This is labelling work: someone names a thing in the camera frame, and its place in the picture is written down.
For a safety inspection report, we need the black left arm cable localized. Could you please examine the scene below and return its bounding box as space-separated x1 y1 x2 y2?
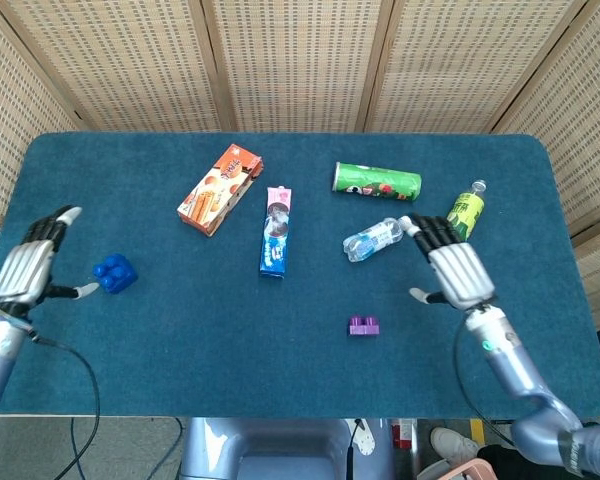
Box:
27 327 102 480

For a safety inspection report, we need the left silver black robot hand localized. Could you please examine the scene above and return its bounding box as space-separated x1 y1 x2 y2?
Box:
0 204 101 319

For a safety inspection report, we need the white shoe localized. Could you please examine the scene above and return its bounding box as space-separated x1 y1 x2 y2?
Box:
429 426 480 465

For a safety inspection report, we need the clear water bottle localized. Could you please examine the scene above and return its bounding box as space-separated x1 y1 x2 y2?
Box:
342 215 414 263

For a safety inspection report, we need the blue toy brick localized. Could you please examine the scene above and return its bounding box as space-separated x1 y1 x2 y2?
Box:
92 253 140 295

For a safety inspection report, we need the green chips can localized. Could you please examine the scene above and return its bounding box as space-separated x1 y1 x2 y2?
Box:
331 161 423 204

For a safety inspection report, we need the black trouser leg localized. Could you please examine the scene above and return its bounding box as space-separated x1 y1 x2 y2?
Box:
477 442 549 480

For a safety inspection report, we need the orange biscuit box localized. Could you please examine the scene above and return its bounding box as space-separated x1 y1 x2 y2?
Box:
176 143 264 237

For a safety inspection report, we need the bamboo folding screen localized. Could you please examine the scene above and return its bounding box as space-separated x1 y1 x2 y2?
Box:
0 0 600 346

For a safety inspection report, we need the green label drink bottle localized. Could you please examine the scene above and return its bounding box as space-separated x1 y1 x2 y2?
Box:
446 179 488 242

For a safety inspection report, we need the white metal mounting bracket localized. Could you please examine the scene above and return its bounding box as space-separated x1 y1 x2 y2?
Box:
352 418 383 457

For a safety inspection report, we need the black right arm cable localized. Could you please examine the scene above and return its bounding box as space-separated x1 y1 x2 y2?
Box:
452 319 517 447

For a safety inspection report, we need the purple toy brick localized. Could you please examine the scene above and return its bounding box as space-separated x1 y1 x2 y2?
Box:
348 314 382 338

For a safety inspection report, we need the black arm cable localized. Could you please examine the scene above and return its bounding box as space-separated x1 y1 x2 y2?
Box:
452 319 517 447
27 327 102 480

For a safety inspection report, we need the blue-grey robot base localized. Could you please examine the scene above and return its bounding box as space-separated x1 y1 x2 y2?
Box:
178 417 397 480

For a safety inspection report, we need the blue pink cookie box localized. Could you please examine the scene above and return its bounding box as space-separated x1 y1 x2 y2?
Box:
258 185 295 278

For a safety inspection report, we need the blue floor cable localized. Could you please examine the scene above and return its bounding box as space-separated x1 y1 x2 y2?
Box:
69 417 185 480

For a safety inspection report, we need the blue table mat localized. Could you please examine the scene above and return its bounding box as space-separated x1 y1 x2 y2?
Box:
0 131 600 421

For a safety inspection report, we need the red white container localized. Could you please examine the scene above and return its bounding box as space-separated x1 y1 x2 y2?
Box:
391 418 420 450

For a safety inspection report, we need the pink plastic basket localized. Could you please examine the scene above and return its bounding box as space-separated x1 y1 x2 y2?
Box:
422 458 497 480

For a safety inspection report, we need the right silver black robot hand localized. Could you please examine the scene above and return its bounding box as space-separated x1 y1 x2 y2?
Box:
398 213 497 311

